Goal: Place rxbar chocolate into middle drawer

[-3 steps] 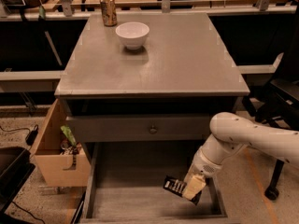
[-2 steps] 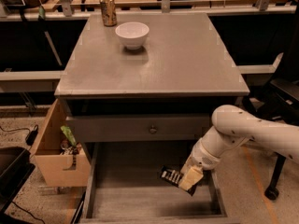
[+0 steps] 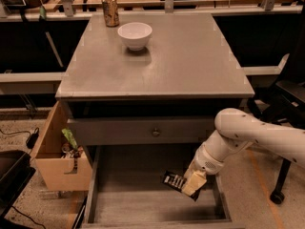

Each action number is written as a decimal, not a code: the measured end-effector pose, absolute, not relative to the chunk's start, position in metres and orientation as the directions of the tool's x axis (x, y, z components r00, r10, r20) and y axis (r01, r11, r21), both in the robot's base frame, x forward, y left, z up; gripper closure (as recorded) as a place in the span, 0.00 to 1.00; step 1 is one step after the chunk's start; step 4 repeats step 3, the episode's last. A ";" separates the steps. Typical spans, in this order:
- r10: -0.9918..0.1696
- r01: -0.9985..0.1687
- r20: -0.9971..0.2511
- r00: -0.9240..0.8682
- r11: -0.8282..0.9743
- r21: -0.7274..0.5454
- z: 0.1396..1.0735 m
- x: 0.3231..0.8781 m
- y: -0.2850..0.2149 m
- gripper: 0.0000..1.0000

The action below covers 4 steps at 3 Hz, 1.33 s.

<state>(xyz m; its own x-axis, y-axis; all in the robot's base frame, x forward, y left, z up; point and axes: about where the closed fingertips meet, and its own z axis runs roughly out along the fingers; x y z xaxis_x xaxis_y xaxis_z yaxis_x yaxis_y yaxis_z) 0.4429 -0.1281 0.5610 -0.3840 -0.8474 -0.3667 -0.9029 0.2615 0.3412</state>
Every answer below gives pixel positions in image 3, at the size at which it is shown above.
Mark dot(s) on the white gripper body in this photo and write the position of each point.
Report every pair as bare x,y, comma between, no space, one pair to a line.
206,163

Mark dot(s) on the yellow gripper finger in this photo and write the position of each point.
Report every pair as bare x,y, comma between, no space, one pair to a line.
191,171
196,182

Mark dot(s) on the black rxbar chocolate wrapper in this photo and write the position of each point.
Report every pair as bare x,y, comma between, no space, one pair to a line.
178,183

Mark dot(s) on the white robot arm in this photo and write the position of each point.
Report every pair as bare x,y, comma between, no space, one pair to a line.
235,131

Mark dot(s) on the round metal drawer knob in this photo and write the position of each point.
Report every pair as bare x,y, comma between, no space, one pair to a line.
156,132

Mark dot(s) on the open grey middle drawer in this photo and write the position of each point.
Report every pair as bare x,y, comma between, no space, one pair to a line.
126,191

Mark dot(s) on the closed grey top drawer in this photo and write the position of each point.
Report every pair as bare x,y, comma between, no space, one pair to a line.
138,130

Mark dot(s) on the grey wooden drawer cabinet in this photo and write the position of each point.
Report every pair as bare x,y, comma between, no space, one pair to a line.
187,69

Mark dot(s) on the black office chair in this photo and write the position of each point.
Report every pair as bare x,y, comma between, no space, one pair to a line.
284,100

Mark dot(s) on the green packet in box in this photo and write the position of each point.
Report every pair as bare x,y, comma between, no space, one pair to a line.
70,138

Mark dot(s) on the light wooden box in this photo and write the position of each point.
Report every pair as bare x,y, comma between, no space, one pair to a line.
60,173

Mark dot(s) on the white ceramic bowl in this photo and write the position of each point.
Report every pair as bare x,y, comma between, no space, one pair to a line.
135,35

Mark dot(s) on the black power adapter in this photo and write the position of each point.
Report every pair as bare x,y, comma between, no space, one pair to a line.
32,139

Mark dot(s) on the black bin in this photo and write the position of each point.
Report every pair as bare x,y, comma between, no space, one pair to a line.
15,173

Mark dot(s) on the gold soda can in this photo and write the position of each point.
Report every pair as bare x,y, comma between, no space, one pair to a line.
110,10

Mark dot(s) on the grey metal rail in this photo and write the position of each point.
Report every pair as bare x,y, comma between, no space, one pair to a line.
30,83

